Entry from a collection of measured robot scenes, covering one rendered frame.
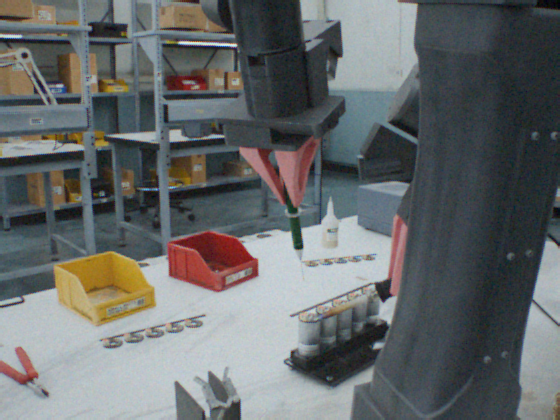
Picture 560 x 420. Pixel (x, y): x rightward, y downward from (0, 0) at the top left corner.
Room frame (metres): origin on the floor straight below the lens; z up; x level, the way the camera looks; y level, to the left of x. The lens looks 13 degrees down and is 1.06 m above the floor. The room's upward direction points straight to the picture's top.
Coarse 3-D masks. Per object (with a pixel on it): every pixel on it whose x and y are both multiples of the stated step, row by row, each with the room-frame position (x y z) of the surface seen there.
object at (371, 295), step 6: (372, 288) 0.56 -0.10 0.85; (366, 294) 0.55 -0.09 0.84; (372, 294) 0.55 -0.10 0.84; (354, 300) 0.56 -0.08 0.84; (360, 300) 0.55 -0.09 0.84; (366, 300) 0.55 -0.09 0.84; (372, 300) 0.55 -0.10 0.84; (342, 306) 0.56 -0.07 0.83; (348, 306) 0.55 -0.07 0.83; (354, 306) 0.55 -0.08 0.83; (324, 312) 0.56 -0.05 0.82; (330, 312) 0.55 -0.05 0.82; (336, 312) 0.55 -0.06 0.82; (324, 318) 0.55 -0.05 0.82
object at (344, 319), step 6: (342, 312) 0.59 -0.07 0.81; (348, 312) 0.59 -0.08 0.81; (342, 318) 0.59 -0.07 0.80; (348, 318) 0.59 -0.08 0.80; (342, 324) 0.59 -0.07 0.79; (348, 324) 0.59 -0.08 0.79; (342, 330) 0.59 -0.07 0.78; (348, 330) 0.59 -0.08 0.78; (342, 336) 0.59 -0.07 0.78; (348, 336) 0.59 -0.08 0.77
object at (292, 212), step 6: (282, 180) 0.51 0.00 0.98; (288, 198) 0.51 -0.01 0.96; (288, 204) 0.51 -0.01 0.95; (288, 210) 0.52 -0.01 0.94; (294, 210) 0.52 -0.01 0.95; (300, 210) 0.52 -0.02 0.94; (288, 216) 0.52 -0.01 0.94; (294, 216) 0.51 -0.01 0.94; (294, 222) 0.52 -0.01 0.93; (294, 228) 0.52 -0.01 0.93; (300, 228) 0.52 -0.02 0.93; (294, 234) 0.52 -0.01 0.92; (300, 234) 0.53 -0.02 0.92; (294, 240) 0.53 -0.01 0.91; (300, 240) 0.53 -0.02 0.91; (294, 246) 0.53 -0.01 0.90; (300, 246) 0.53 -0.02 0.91
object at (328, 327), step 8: (328, 320) 0.57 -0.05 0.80; (336, 320) 0.58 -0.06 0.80; (320, 328) 0.57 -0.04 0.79; (328, 328) 0.57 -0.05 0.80; (336, 328) 0.58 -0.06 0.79; (320, 336) 0.57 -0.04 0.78; (328, 336) 0.57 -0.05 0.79; (336, 336) 0.58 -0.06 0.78; (320, 344) 0.57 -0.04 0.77; (328, 344) 0.57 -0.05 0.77
